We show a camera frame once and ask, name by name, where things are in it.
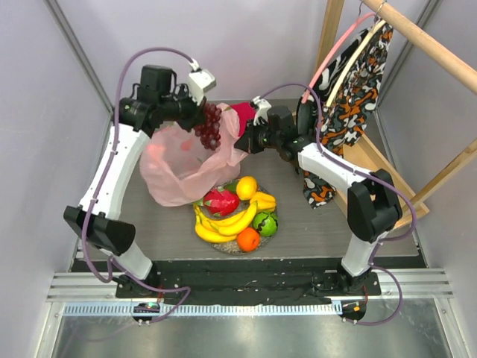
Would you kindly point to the green fake watermelon ball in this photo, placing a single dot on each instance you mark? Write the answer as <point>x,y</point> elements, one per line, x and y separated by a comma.
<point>265,223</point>

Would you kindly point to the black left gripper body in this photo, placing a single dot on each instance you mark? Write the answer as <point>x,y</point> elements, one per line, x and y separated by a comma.
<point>185,110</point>

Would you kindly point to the green orange fake mango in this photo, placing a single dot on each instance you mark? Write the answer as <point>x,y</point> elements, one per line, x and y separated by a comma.
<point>245,188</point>

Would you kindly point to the orange fake tangerine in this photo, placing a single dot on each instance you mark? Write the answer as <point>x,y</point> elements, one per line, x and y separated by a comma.
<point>248,240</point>

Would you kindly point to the pink plastic bag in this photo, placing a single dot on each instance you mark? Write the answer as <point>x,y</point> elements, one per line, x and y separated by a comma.
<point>178,170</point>

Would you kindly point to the black white striped garment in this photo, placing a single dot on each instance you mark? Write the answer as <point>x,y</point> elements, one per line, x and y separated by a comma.
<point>306,117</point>

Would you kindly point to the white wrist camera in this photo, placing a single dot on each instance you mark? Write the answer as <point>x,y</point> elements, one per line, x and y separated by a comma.
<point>199,81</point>
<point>261,107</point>

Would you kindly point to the round plate of rice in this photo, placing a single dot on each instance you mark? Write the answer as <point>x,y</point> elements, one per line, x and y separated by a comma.
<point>232,246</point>

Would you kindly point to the cream clothes hanger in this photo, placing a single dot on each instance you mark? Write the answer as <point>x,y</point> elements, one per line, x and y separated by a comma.
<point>352,60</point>

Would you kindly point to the red folded cloth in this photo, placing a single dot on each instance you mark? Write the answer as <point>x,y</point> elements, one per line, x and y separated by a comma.
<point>245,113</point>

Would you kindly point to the yellow fake bell pepper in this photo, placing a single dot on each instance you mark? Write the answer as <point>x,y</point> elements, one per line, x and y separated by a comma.
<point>265,202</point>

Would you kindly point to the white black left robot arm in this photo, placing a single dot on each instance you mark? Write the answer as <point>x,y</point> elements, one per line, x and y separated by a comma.
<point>157,98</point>

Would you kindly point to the dark red fake grapes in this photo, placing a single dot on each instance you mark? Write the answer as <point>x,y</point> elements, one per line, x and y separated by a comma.
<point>209,132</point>

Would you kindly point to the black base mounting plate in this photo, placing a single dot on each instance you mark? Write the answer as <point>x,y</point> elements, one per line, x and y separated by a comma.
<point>244,282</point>

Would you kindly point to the yellow fake banana bunch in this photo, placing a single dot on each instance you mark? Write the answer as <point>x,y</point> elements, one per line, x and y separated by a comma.
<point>226,230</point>

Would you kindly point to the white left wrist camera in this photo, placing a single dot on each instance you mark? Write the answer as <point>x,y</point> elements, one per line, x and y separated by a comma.
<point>199,81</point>

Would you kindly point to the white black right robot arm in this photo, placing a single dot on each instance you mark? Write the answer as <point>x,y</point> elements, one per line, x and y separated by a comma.
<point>373,206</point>

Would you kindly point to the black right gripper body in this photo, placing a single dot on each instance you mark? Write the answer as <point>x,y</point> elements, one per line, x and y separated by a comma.
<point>245,138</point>

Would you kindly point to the wooden clothes rack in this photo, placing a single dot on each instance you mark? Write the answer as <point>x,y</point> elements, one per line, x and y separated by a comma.
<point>365,152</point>

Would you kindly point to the red fake dragon fruit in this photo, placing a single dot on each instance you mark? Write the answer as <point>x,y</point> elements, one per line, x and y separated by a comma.
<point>219,202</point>

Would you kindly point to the pink clothes hanger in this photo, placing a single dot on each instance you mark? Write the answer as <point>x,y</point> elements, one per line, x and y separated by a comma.
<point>327,52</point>

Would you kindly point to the patterned orange black garment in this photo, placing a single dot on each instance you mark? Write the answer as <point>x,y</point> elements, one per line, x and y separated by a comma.
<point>348,105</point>

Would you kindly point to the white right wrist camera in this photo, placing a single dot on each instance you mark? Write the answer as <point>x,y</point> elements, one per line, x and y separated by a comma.
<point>261,107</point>

